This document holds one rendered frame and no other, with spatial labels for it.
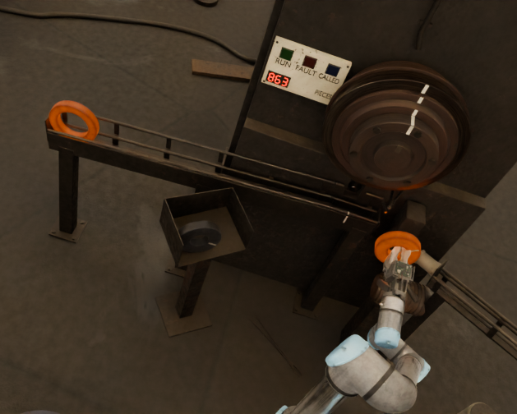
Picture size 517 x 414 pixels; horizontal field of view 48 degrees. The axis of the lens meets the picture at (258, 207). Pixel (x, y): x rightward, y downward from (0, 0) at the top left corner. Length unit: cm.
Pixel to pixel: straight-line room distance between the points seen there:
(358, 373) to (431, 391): 132
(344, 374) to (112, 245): 149
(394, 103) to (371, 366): 78
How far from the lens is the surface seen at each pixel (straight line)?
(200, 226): 195
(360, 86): 183
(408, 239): 200
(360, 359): 158
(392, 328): 188
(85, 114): 223
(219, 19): 422
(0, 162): 308
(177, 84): 360
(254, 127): 214
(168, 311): 261
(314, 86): 201
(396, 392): 160
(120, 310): 260
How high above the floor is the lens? 229
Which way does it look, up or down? 49 degrees down
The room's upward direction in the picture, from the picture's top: 22 degrees clockwise
